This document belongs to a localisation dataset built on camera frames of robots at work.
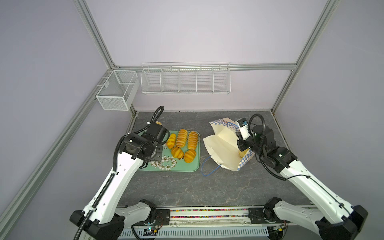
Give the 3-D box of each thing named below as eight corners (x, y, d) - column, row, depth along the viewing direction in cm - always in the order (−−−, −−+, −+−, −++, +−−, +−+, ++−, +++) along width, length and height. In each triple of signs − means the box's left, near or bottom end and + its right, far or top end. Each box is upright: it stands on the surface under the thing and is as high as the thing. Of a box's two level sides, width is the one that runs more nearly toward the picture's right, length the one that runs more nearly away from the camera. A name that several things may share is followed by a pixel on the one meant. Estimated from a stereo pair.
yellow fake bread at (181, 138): (176, 147, 102) (175, 144, 99) (179, 132, 111) (179, 128, 107) (184, 148, 102) (183, 145, 98) (187, 132, 110) (187, 129, 107)
